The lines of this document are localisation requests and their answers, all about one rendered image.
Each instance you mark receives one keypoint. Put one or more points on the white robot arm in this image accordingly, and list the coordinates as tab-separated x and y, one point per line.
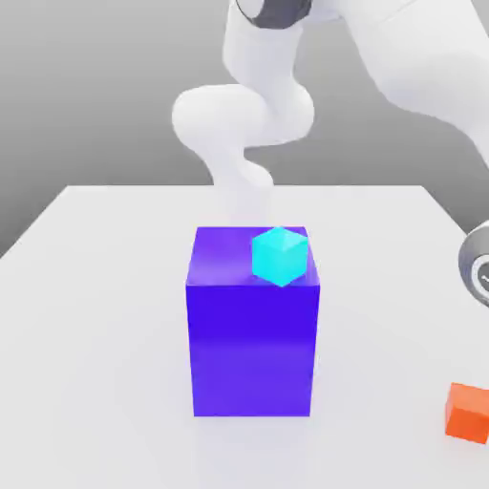
259	110

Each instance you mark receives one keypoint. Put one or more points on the small cyan cube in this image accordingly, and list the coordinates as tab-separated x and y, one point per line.
279	256

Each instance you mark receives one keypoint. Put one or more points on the small orange cube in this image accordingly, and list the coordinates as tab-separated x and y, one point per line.
469	414

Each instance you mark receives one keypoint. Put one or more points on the large blue box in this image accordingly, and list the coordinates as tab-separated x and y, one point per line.
252	344

